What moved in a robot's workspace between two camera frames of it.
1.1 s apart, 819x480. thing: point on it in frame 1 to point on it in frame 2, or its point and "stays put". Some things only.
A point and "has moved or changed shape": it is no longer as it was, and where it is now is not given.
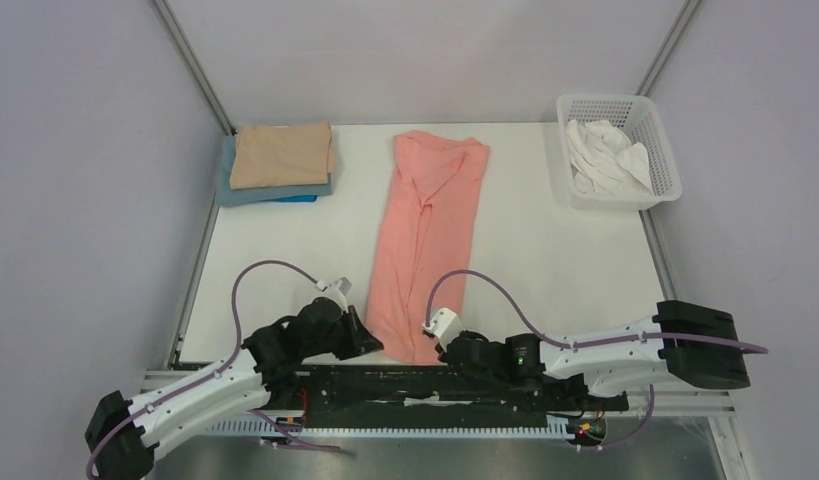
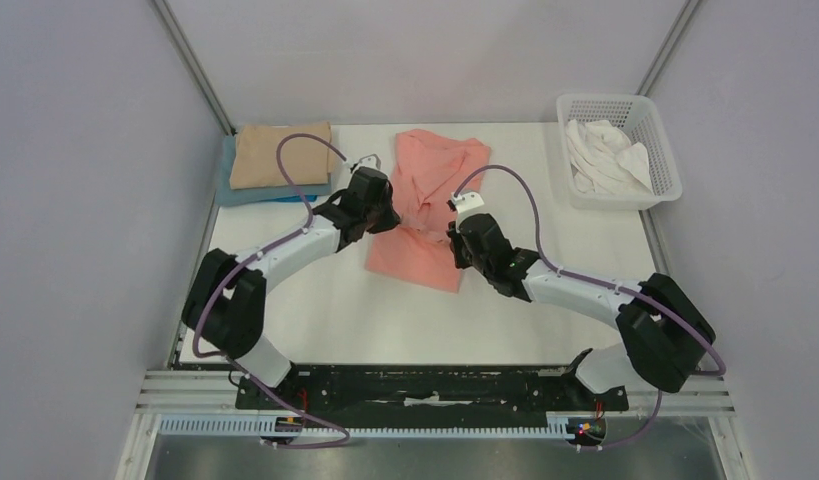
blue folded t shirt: [287, 193] stays put
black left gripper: [360, 340] to [391, 219]
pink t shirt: [428, 228] has moved or changed shape
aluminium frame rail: [638, 404] stays put
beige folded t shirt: [300, 154] stays put
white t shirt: [604, 160] stays put
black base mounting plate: [420, 397] stays put
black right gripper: [450, 345] to [465, 244]
